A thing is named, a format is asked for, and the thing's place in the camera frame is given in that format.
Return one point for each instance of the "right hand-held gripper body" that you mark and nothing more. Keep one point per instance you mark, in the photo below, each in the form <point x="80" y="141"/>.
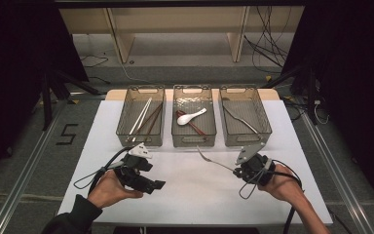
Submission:
<point x="258" y="170"/>

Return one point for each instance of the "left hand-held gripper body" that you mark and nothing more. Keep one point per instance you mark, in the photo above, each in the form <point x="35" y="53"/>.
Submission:
<point x="131" y="177"/>

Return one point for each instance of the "silver fork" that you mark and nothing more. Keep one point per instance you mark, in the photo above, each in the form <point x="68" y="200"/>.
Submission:
<point x="220" y="165"/>

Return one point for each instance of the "brown wooden chopstick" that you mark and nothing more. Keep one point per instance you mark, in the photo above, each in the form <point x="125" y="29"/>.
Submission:
<point x="146" y="123"/>
<point x="153" y="126"/>

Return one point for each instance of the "silver table knife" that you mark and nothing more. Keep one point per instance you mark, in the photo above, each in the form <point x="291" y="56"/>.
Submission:
<point x="246" y="124"/>

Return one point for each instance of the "transparent grey plastic basket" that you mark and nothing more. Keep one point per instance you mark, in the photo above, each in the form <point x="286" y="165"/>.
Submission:
<point x="125" y="113"/>
<point x="256" y="107"/>
<point x="193" y="97"/>

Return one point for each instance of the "red-brown spoon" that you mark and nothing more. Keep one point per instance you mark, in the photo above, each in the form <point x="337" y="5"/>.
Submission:
<point x="196" y="129"/>

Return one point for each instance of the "white ceramic spoon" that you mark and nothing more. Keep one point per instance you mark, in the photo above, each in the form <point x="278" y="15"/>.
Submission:
<point x="183" y="120"/>

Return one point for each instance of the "person's left hand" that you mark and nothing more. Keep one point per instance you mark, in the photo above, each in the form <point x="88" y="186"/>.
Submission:
<point x="110" y="190"/>

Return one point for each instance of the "person's right hand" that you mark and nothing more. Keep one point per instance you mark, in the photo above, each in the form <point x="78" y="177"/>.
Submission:
<point x="285" y="185"/>

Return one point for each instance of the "white table cover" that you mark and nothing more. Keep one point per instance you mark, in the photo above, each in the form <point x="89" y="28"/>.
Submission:
<point x="191" y="201"/>

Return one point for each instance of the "black metal stand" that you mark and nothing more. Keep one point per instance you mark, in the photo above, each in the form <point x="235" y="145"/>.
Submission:
<point x="47" y="104"/>
<point x="311" y="97"/>

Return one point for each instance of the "yellow tape piece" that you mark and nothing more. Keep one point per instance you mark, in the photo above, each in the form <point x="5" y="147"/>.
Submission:
<point x="73" y="101"/>
<point x="268" y="78"/>

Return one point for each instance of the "dark curtain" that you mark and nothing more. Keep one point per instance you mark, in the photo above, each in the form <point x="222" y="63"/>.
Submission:
<point x="13" y="65"/>
<point x="354" y="65"/>

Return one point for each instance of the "light wooden desk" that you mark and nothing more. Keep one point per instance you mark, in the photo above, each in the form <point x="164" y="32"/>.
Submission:
<point x="175" y="19"/>

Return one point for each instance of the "long metal floor rail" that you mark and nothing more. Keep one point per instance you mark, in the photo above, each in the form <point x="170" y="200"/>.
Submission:
<point x="337" y="175"/>
<point x="22" y="182"/>

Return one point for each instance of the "short metal floor rail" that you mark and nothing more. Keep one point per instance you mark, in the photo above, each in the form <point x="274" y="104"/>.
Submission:
<point x="87" y="95"/>

